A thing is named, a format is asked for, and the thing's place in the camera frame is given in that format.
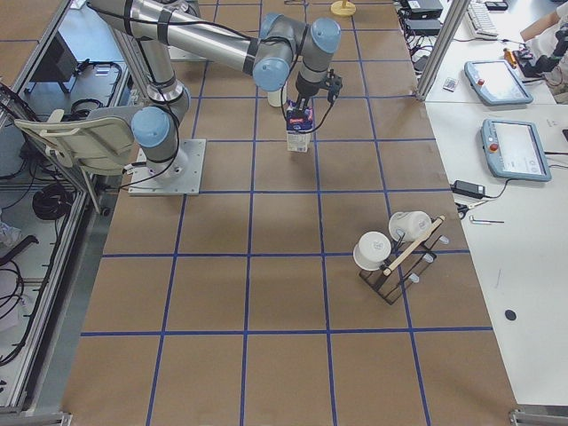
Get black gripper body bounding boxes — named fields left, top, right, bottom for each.
left=292, top=75, right=323, bottom=116

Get blue white milk carton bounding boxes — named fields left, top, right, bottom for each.
left=285, top=99, right=314, bottom=153

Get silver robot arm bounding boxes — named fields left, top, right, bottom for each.
left=88, top=1, right=343, bottom=189

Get white cup behind arm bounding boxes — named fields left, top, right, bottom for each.
left=267, top=86, right=287, bottom=107

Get white cup rear on rack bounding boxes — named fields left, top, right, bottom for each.
left=389, top=211, right=431, bottom=242

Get white cup on rack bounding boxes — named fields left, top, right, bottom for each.
left=389, top=211, right=431, bottom=242
left=353, top=231, right=391, bottom=272

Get white cup front on rack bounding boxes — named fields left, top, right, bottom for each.
left=353, top=231, right=391, bottom=272

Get yellow wooden stand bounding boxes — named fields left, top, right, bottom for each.
left=330, top=0, right=357, bottom=17

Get white keyboard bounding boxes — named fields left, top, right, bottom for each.
left=465, top=1, right=499, bottom=40

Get far teach pendant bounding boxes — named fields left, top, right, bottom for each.
left=464, top=59, right=533, bottom=106

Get teach pendant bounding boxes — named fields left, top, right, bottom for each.
left=481, top=119, right=551, bottom=182
left=464, top=59, right=533, bottom=106

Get black power adapter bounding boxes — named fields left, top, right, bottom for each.
left=451, top=180, right=485, bottom=200

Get scissors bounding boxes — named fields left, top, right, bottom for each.
left=455, top=201, right=486, bottom=220

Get allen key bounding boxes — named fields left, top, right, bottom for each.
left=469, top=215, right=504, bottom=225

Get beige plastic chair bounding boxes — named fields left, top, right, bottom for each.
left=14, top=106, right=139, bottom=176

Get near teach pendant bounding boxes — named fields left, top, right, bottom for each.
left=481, top=119, right=551, bottom=182

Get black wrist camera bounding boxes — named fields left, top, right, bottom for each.
left=325, top=68, right=343, bottom=106

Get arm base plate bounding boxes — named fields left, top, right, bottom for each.
left=127, top=138, right=207, bottom=196

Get aluminium frame post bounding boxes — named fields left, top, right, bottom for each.
left=415, top=0, right=469, bottom=101

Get black wire cup rack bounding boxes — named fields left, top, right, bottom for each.
left=359, top=216, right=449, bottom=305

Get coiled black cable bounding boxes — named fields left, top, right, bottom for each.
left=31, top=180, right=75, bottom=221

